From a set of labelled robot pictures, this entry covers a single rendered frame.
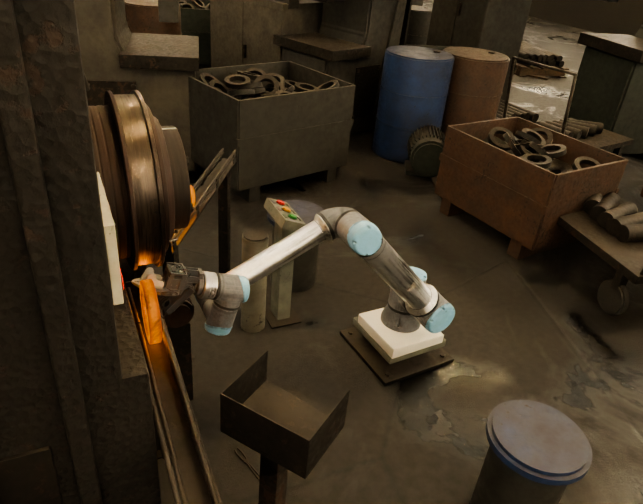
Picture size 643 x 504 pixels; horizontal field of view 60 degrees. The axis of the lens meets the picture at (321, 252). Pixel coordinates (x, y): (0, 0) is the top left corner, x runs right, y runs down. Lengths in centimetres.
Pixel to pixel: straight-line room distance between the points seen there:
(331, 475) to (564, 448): 82
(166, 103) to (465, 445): 304
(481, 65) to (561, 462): 372
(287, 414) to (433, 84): 366
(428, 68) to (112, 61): 237
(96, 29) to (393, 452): 321
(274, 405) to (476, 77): 393
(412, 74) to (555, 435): 339
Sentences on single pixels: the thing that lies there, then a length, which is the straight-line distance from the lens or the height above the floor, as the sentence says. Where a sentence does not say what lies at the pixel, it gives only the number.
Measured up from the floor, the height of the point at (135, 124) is 131.
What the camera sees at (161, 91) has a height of 63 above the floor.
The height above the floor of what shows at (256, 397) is 61.
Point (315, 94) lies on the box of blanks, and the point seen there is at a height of 71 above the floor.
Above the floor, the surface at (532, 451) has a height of 43.
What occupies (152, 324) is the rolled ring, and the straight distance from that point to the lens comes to 161.
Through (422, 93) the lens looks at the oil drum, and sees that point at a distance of 481.
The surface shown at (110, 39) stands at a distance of 421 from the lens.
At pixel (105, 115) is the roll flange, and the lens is 148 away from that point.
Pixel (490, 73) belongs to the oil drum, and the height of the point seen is 78.
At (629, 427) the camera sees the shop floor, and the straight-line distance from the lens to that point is 285.
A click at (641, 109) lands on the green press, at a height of 47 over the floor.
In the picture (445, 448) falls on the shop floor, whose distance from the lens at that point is 241.
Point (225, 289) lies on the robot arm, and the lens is 185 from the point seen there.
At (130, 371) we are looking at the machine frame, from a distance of 133.
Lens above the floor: 176
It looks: 31 degrees down
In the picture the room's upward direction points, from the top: 6 degrees clockwise
